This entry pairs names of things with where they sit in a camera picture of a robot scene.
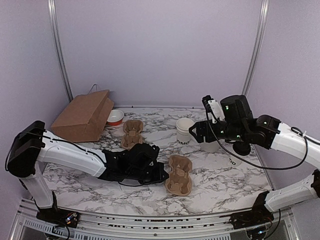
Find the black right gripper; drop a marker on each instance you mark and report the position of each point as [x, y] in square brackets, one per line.
[201, 126]

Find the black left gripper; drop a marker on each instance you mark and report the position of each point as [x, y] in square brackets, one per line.
[159, 176]

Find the brown pulp cup carrier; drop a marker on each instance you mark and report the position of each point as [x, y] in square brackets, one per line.
[179, 182]
[132, 130]

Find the black plastic cup lid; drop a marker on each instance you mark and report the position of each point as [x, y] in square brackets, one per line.
[241, 148]

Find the white paper coffee cup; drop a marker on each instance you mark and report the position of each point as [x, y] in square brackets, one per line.
[234, 161]

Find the brown paper bag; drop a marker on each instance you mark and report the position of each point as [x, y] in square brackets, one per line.
[84, 118]

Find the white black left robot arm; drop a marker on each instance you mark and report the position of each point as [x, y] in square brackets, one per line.
[35, 144]

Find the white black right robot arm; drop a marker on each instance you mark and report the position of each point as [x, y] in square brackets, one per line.
[271, 133]

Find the stacked white paper cups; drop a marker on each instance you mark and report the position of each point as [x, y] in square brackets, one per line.
[183, 136]

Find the white ribbed cup holder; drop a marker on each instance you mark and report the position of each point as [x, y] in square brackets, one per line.
[210, 147]

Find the red white paper cup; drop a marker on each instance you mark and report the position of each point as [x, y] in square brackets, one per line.
[115, 117]

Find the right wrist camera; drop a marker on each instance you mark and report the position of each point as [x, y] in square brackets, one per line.
[213, 108]

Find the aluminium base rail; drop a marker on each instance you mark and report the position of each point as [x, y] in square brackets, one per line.
[102, 226]

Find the aluminium right frame post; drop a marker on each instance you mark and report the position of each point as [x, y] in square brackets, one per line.
[258, 42]

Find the aluminium frame post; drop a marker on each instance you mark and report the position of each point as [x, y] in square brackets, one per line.
[58, 48]
[258, 42]

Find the aluminium left frame post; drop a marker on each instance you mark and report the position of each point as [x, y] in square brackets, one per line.
[58, 48]

